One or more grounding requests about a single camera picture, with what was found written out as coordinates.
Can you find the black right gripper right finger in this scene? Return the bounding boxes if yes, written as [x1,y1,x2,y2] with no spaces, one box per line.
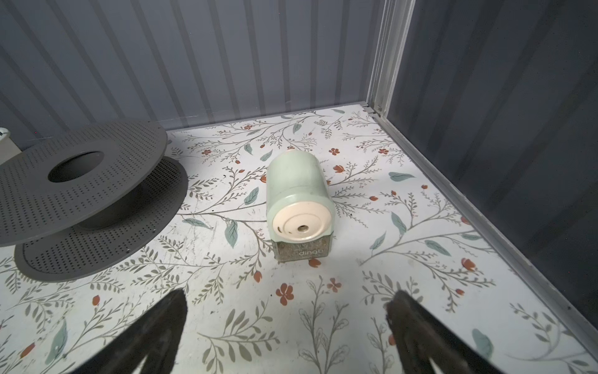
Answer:
[386,291,501,373]

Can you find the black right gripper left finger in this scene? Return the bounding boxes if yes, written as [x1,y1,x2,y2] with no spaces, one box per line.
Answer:
[74,289,188,373]

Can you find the grey perforated cable spool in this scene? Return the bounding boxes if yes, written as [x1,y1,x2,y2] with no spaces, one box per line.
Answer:
[1,120,188,282]

